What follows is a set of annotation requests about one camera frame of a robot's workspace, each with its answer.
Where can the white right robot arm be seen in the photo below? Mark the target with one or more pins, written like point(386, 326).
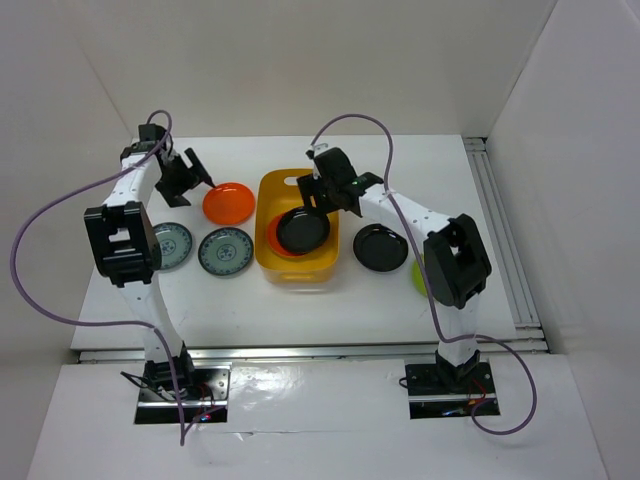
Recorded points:
point(450, 252)

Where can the front aluminium rail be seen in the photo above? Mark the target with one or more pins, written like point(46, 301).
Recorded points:
point(310, 351)

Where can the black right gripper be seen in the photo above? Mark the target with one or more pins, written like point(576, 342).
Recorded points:
point(308, 186)

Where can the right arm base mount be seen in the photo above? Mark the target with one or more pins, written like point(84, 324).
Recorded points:
point(429, 397)

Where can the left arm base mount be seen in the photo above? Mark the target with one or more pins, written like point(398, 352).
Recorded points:
point(205, 402)

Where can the black plate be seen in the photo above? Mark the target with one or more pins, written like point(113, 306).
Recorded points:
point(380, 249)
point(302, 230)

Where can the green plate near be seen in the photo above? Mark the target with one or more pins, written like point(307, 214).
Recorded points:
point(417, 278)

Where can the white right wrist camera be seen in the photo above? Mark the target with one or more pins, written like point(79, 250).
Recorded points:
point(314, 150)

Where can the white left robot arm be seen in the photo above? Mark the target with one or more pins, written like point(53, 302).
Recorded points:
point(127, 251)

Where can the orange plate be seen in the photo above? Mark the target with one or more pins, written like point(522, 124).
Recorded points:
point(229, 203)
point(273, 242)

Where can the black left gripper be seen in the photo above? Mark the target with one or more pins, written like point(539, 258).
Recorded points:
point(173, 194)

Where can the yellow plastic bin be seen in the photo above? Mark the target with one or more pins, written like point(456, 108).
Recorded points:
point(278, 193)

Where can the small blue floral plate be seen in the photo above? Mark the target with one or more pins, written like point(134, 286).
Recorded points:
point(226, 252)

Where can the large blue floral plate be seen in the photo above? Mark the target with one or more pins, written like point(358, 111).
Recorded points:
point(175, 242)

